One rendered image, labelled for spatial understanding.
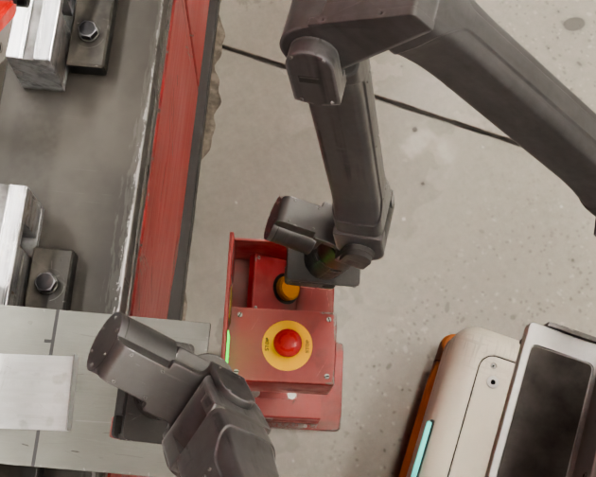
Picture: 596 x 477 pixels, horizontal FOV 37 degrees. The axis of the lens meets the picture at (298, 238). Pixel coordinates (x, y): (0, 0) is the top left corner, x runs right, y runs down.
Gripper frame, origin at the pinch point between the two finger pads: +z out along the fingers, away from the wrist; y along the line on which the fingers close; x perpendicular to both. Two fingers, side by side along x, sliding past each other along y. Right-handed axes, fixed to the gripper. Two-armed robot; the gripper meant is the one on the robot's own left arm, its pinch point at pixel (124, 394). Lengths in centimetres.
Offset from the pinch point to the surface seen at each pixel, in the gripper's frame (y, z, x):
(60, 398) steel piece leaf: 0.6, 10.1, -3.7
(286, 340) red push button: -11.7, 13.9, 28.1
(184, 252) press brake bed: -42, 92, 46
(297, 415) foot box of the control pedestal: -7, 71, 67
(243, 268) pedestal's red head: -24.0, 26.9, 27.1
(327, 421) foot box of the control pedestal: -7, 77, 79
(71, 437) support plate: 4.7, 9.2, -1.9
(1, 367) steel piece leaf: -2.3, 13.8, -9.9
